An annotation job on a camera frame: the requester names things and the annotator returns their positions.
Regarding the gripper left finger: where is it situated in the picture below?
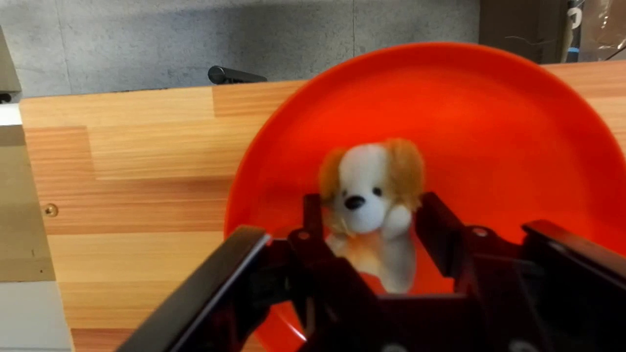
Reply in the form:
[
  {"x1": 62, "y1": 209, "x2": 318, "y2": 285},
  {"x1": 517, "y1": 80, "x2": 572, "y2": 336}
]
[{"x1": 115, "y1": 194, "x2": 380, "y2": 352}]

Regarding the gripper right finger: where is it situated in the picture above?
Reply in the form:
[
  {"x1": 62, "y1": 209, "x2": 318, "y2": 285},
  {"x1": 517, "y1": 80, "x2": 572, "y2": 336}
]
[{"x1": 415, "y1": 192, "x2": 626, "y2": 352}]

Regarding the white and brown plush dog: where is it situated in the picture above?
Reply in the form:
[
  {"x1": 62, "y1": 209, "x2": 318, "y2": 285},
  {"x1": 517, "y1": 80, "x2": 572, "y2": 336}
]
[{"x1": 318, "y1": 138, "x2": 426, "y2": 294}]

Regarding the orange plate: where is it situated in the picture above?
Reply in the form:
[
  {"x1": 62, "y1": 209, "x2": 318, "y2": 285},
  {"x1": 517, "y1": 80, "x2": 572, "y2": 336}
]
[{"x1": 224, "y1": 42, "x2": 626, "y2": 352}]

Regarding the black tube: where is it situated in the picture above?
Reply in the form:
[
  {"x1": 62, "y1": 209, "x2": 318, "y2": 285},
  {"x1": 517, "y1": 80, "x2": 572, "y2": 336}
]
[{"x1": 207, "y1": 66, "x2": 268, "y2": 85}]

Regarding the white and beige table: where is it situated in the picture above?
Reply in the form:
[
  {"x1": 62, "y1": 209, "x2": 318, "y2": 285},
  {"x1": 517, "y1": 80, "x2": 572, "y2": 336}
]
[{"x1": 0, "y1": 103, "x2": 75, "y2": 352}]

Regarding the dark brown cabinet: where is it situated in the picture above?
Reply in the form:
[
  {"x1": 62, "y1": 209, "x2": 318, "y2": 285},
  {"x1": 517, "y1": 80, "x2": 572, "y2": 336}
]
[{"x1": 479, "y1": 0, "x2": 569, "y2": 65}]

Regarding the clear plastic sheet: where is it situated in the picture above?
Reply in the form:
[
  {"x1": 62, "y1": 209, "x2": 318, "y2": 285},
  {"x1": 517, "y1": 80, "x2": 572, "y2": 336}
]
[{"x1": 579, "y1": 0, "x2": 626, "y2": 62}]

